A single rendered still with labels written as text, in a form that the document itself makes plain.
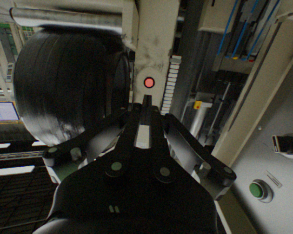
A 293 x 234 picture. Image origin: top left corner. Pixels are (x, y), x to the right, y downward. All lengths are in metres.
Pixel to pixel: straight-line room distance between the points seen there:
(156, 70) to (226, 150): 0.34
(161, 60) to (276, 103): 0.34
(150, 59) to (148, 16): 0.13
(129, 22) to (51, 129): 0.37
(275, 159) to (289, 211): 0.08
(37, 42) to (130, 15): 0.28
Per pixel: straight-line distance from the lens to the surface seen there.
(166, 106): 0.51
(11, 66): 0.50
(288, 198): 0.30
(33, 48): 0.48
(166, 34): 0.48
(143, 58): 0.47
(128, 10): 0.38
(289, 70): 0.31
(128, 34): 0.36
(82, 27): 0.46
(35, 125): 0.47
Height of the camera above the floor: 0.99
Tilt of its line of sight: 26 degrees up
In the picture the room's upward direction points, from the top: 172 degrees counter-clockwise
